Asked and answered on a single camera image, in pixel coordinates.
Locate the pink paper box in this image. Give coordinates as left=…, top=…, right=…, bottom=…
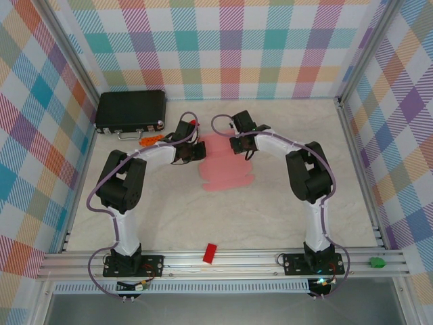
left=198, top=133, right=255, bottom=192

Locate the orange plastic toy block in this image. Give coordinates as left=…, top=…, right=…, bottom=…
left=140, top=134, right=165, bottom=147

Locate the black carrying case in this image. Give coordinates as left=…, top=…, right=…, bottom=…
left=94, top=90, right=167, bottom=140

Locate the red rectangular block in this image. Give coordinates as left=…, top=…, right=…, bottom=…
left=202, top=242, right=218, bottom=264

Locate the grey metal panel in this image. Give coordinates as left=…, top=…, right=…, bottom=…
left=43, top=293, right=407, bottom=325

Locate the aluminium side rail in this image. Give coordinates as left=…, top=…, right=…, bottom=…
left=59, top=96, right=104, bottom=254
left=336, top=97, right=390, bottom=251

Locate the aluminium mounting rail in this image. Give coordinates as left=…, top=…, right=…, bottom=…
left=37, top=248, right=410, bottom=281

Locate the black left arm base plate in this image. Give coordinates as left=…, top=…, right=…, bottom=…
left=103, top=253, right=165, bottom=278

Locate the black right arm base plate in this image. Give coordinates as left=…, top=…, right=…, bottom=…
left=282, top=253, right=346, bottom=276

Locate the slotted grey cable duct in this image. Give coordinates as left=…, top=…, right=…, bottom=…
left=53, top=279, right=311, bottom=295

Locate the small connector with wires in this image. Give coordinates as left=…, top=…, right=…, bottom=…
left=309, top=276, right=338, bottom=288
left=116, top=279, right=152, bottom=293

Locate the aluminium frame post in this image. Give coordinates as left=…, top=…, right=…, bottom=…
left=337, top=0, right=406, bottom=102
left=35, top=0, right=102, bottom=101

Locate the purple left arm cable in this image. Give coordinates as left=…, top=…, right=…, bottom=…
left=87, top=112, right=201, bottom=301

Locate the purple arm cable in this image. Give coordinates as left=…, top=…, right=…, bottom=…
left=211, top=114, right=351, bottom=301
left=87, top=112, right=201, bottom=301

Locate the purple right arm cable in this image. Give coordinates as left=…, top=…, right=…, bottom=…
left=211, top=114, right=351, bottom=301

